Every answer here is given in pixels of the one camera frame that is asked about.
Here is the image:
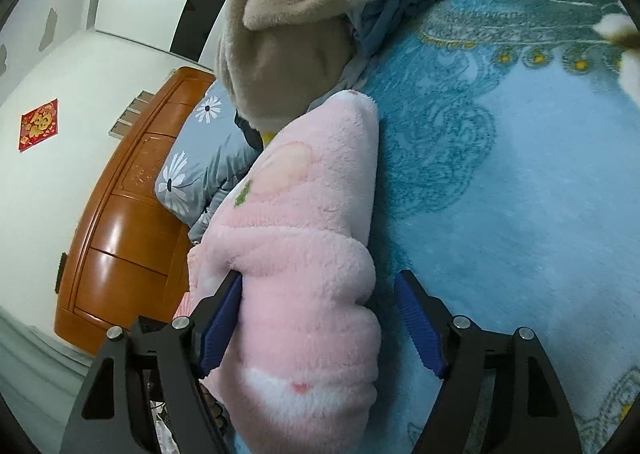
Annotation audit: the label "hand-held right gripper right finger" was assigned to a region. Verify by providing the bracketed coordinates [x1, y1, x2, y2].
[393, 270, 583, 454]

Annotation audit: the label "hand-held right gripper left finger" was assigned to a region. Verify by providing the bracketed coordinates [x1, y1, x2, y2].
[60, 271, 244, 454]

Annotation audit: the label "pink fleece pajama garment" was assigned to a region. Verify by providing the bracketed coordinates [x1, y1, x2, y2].
[187, 89, 383, 454]

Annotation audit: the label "pink cloth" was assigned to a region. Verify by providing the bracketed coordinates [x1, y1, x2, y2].
[172, 291, 193, 320]

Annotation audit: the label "wooden headboard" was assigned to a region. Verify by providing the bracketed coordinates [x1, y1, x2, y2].
[54, 67, 218, 357]

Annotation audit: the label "grey floral quilt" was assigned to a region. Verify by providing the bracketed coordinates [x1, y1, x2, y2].
[155, 79, 261, 245]

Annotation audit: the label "teal floral blanket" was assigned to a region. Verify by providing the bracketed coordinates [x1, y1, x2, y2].
[235, 0, 640, 454]

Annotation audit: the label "black garment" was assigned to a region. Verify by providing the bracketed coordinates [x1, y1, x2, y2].
[234, 109, 263, 152]

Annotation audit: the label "beige fleece garment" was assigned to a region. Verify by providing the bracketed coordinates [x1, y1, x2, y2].
[214, 0, 401, 135]

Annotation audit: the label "black wall fitting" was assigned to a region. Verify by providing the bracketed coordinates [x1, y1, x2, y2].
[54, 251, 68, 295]

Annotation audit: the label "white wall socket plates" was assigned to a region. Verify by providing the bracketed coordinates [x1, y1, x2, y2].
[109, 89, 153, 139]

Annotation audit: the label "red wall decoration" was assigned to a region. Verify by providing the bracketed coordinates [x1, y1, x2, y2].
[19, 98, 60, 152]

